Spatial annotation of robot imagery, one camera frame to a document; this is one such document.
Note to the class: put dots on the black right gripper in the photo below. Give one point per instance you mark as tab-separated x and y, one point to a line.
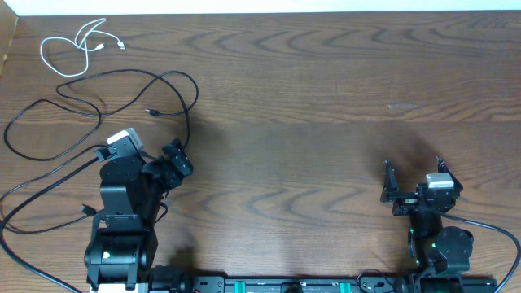
407	201

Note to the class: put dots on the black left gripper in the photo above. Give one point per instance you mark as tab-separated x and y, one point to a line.
166	165

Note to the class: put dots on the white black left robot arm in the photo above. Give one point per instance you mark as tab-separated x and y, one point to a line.
123	240

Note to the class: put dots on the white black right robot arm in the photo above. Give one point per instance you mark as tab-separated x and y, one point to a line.
442	253

